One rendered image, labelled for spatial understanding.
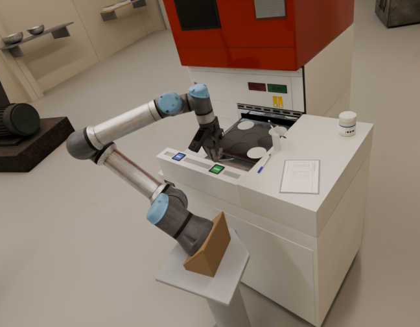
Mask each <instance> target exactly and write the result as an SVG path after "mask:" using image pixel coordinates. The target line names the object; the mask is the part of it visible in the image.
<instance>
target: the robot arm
mask: <svg viewBox="0 0 420 327"><path fill-rule="evenodd" d="M192 111H194V112H195V114H196V118H197V121H198V124H199V126H200V128H199V129H198V131H197V133H196V134H195V136H194V138H193V139H192V141H191V143H190V145H189V147H188V149H189V150H190V151H193V152H196V153H198V152H199V150H200V148H201V147H203V149H204V151H205V153H206V154H207V155H208V157H210V159H211V160H212V161H213V162H214V163H216V162H217V161H218V157H219V156H220V154H221V153H222V151H223V149H222V148H219V146H218V145H217V143H220V142H221V140H222V141H223V140H224V139H225V135H224V137H223V135H222V133H223V134H224V129H223V128H220V125H219V122H218V117H217V116H215V115H214V112H213V107H212V104H211V100H210V94H209V92H208V89H207V86H206V85H205V84H195V85H194V86H191V87H190V88H189V92H188V93H185V94H182V95H178V94H176V93H174V92H165V93H163V94H162V95H161V96H160V97H158V98H157V99H154V100H152V101H150V102H148V103H145V104H143V105H141V106H138V107H137V108H134V109H132V110H130V111H128V112H125V113H123V114H121V115H118V116H117V117H114V118H112V119H110V120H108V121H105V122H103V123H101V124H99V125H97V126H95V127H93V126H88V127H86V128H83V129H80V130H77V131H75V132H73V133H72V134H70V135H69V137H68V138H67V141H66V149H67V151H68V153H69V154H70V155H71V156H72V157H73V158H76V159H78V160H87V159H90V160H91V161H92V162H94V163H95V164H97V165H104V166H106V167H107V168H108V169H109V170H111V171H112V172H114V173H115V174H116V175H117V176H119V177H120V178H121V179H123V180H124V181H125V182H127V183H128V184H129V185H131V186H132V187H133V188H135V189H136V190H138V192H140V193H141V194H143V195H144V196H145V197H146V198H148V199H149V200H150V205H151V207H150V209H149V210H148V212H147V214H146V219H147V220H148V221H150V223H151V224H153V225H155V226H156V227H158V228H159V229H161V230H162V231H164V232H165V233H166V234H168V235H169V236H170V237H172V238H174V239H175V240H176V241H177V242H178V243H179V244H180V245H181V247H182V248H183V250H184V251H185V252H186V253H187V254H188V255H189V256H193V255H194V254H195V253H196V252H197V251H198V250H199V248H200V247H201V246H202V245H203V243H204V241H205V240H206V239H207V237H208V235H209V233H210V231H211V229H212V227H213V222H212V221H210V220H209V219H206V218H203V217H199V216H197V215H194V214H193V213H191V212H190V211H188V210H187V207H188V199H187V196H186V194H185V193H184V192H183V191H182V190H180V189H177V188H173V187H172V186H171V185H169V184H168V183H164V184H162V183H161V182H160V181H158V180H157V179H155V178H154V177H153V176H152V175H150V174H149V173H147V172H146V171H145V170H144V169H142V168H141V167H139V166H138V165H137V164H136V163H134V162H133V161H131V159H129V158H128V157H127V156H125V155H124V154H123V153H121V152H120V151H118V150H117V145H116V144H115V143H114V142H113V141H115V140H117V139H119V138H121V137H123V136H125V135H128V134H130V133H132V132H135V131H136V130H139V129H141V128H143V127H146V126H148V125H150V124H152V123H155V122H156V121H159V120H161V119H164V118H166V117H174V116H176V115H180V114H185V113H188V112H192Z"/></svg>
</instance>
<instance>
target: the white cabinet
mask: <svg viewBox="0 0 420 327"><path fill-rule="evenodd" d="M370 158H371V150H370V152H369V154H368V155H367V157H366V159H365V160H364V162H363V164H362V165H361V167H360V169H359V170H358V172H357V173H356V175H355V177H354V179H353V180H352V181H351V183H350V185H349V187H348V188H347V190H346V191H345V193H344V195H343V196H342V198H341V199H340V201H339V203H338V204H337V206H336V207H335V209H334V211H333V212H332V214H331V216H330V217H329V219H328V221H327V222H326V224H325V226H324V227H323V229H322V231H321V232H320V234H319V236H318V237H317V238H316V237H313V236H310V235H308V234H306V233H303V232H300V231H299V230H296V229H293V228H291V227H289V226H286V225H284V224H281V223H278V222H276V221H273V220H271V219H269V218H267V217H264V216H262V215H259V214H257V213H254V212H251V211H249V210H247V209H244V208H240V207H238V206H235V205H233V204H230V203H228V202H226V201H223V200H220V199H218V198H216V197H213V196H210V195H208V194H206V193H203V192H201V191H198V190H196V189H194V188H191V187H189V186H186V185H184V184H181V183H179V182H177V181H174V180H171V179H169V178H167V177H164V176H161V175H159V174H158V176H159V179H160V180H161V183H162V184H164V183H168V184H169V185H171V186H172V187H173V188H177V189H180V190H182V191H183V192H184V193H185V194H186V196H187V199H188V207H187V210H188V211H190V212H191V213H193V214H194V215H197V216H199V217H203V218H206V219H209V220H210V221H212V220H213V219H214V218H215V217H216V216H217V215H218V214H219V213H220V212H224V217H225V219H226V223H227V227H228V228H232V229H234V231H235V232H236V234H237V235H238V237H239V238H240V240H241V241H242V243H243V245H244V246H245V247H246V249H247V251H248V252H249V254H250V259H249V261H248V264H247V266H246V268H245V271H244V274H243V275H242V278H241V280H240V281H241V282H243V283H244V284H246V285H248V286H250V287H251V288H253V289H254V290H256V291H258V292H260V293H261V294H263V295H264V296H266V297H268V298H269V299H271V300H273V301H274V302H276V303H278V304H279V305H281V306H282V307H284V308H286V309H288V310H289V311H291V312H292V313H295V314H296V315H298V316H299V317H301V318H302V319H305V320H306V321H308V322H309V323H311V324H313V325H315V326H316V327H320V326H321V324H322V322H323V320H324V318H325V316H326V314H327V312H328V310H329V308H330V306H331V304H332V302H333V300H334V298H335V296H336V294H337V292H338V290H339V288H340V286H341V284H342V282H343V280H344V278H345V276H346V274H347V272H348V270H349V268H350V266H351V264H352V262H353V259H354V257H355V255H356V253H357V251H358V249H359V247H360V245H361V242H362V230H363V224H364V212H365V205H366V194H367V187H368V176H369V164H370Z"/></svg>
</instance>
